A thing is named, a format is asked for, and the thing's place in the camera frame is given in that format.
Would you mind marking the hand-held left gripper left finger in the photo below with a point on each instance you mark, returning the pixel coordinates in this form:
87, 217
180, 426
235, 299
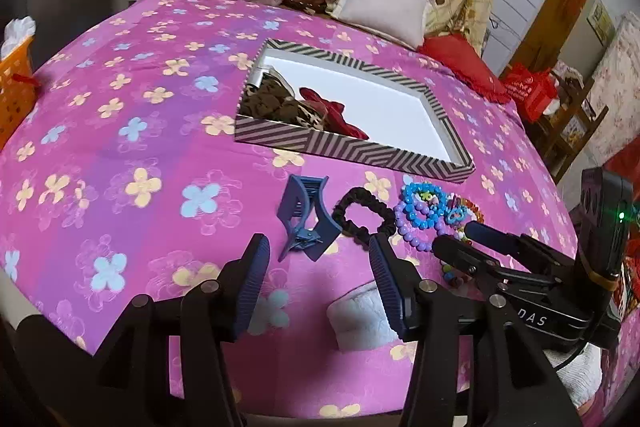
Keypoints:
252, 279

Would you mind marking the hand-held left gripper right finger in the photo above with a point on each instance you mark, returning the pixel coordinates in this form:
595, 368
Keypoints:
390, 287

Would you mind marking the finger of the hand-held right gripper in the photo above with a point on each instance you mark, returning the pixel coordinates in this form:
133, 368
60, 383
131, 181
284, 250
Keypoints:
487, 234
465, 257

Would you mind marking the white fluffy scrunchie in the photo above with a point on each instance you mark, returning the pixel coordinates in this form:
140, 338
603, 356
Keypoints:
357, 317

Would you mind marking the blue hair claw clip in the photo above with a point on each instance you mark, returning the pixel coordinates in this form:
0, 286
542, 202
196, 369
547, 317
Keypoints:
300, 207

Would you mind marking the black scrunchie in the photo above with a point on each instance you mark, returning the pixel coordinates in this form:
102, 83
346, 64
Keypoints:
345, 207

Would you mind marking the striped cardboard box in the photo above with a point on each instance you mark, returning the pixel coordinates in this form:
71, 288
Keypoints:
350, 147

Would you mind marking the wooden chair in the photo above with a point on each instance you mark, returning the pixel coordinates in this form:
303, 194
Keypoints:
575, 122

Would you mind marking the floral fabric panel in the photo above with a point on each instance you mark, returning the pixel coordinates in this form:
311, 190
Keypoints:
617, 97

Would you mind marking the red shopping bag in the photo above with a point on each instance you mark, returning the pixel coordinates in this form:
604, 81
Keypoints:
527, 89

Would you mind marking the leopard print scrunchie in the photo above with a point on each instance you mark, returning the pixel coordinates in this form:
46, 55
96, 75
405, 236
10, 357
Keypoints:
312, 117

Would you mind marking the red pillow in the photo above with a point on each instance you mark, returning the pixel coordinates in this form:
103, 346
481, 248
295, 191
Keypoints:
460, 62

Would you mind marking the brown scrunchie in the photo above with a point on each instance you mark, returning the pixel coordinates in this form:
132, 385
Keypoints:
265, 102

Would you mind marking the pink floral bedsheet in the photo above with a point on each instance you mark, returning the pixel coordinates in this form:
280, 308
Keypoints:
150, 132

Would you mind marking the red scrunchie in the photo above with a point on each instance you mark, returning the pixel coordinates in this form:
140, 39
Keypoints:
335, 114

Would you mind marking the white pillow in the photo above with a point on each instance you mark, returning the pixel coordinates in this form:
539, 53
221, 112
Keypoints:
385, 4

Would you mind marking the orange plastic basket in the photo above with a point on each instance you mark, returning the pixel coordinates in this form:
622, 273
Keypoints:
15, 92

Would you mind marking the white tissue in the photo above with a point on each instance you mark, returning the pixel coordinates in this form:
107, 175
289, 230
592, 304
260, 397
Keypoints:
17, 32

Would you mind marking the wall picture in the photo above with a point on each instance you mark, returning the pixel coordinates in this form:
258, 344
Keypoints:
600, 22

